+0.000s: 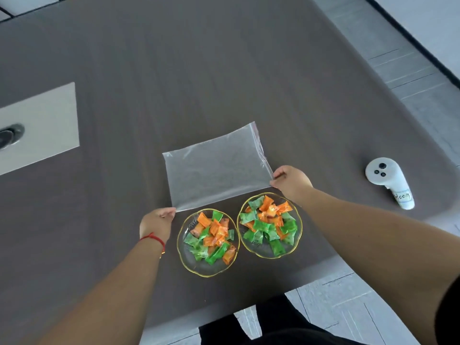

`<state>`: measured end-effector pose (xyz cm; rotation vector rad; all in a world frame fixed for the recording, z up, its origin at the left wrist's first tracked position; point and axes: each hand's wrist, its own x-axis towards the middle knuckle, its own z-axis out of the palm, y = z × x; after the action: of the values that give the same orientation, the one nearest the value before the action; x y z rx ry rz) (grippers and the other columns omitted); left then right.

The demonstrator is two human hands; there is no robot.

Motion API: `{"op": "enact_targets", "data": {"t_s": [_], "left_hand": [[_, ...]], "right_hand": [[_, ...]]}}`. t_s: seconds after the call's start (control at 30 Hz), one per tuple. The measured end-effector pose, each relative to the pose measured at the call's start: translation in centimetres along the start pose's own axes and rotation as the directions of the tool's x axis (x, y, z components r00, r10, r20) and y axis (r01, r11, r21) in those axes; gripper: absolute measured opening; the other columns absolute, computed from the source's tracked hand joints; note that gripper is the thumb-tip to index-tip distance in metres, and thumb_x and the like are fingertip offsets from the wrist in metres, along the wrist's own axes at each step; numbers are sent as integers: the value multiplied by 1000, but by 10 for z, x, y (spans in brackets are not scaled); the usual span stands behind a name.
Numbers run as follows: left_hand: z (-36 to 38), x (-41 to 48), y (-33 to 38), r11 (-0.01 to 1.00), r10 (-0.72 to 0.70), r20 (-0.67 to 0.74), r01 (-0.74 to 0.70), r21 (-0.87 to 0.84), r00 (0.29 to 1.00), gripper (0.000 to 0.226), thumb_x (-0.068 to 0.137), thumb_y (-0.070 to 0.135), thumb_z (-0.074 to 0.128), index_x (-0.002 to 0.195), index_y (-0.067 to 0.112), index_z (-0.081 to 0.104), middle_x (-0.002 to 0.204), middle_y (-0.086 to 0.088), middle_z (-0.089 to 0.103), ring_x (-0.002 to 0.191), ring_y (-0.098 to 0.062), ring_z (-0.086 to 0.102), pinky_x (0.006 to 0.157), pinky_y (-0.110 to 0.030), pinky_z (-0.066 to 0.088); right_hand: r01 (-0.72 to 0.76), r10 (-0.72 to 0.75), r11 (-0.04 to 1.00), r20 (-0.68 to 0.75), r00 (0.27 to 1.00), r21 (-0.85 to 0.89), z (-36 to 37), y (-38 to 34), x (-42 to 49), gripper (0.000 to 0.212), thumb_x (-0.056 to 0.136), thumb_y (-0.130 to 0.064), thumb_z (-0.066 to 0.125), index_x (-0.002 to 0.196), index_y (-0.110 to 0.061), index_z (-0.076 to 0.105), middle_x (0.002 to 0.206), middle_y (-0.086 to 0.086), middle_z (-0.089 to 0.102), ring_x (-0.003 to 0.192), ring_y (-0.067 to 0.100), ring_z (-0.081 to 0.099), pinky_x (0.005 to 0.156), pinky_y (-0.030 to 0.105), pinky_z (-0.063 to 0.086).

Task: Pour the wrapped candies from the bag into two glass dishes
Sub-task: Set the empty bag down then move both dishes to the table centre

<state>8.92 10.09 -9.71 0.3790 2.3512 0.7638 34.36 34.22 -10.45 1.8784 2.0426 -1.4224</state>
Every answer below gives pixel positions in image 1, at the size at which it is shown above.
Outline person's left hand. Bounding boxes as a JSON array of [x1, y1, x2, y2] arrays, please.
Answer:
[[139, 207, 177, 244]]

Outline person's right hand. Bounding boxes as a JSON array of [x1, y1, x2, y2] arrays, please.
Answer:
[[270, 165, 314, 204]]

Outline clear plastic zip bag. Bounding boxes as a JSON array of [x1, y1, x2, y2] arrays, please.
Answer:
[[162, 121, 274, 212]]

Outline person's left forearm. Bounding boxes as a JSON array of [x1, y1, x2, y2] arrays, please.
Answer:
[[38, 235, 166, 345]]

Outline person's right forearm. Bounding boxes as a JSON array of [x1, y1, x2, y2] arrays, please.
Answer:
[[293, 186, 460, 345]]

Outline pile of orange green candies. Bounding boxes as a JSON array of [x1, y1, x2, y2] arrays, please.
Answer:
[[240, 195, 298, 257], [184, 210, 237, 266]]

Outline gold-rimmed glass plate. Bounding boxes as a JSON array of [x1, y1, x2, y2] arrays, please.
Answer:
[[176, 208, 241, 278], [236, 192, 303, 259]]

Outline white handheld controller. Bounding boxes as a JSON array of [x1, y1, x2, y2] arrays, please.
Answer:
[[365, 157, 415, 210]]

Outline black trousers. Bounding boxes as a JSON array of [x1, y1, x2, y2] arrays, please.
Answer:
[[198, 294, 365, 345]]

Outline black round panel knob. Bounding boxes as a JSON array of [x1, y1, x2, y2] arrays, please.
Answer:
[[0, 123, 25, 150]]

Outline black shirt sleeve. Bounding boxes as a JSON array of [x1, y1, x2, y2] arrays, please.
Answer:
[[434, 275, 460, 345]]

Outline red string bracelet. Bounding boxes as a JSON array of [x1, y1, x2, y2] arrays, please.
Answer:
[[139, 233, 167, 255]]

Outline silver table cable panel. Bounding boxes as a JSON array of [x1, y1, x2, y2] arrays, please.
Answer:
[[0, 82, 80, 176]]

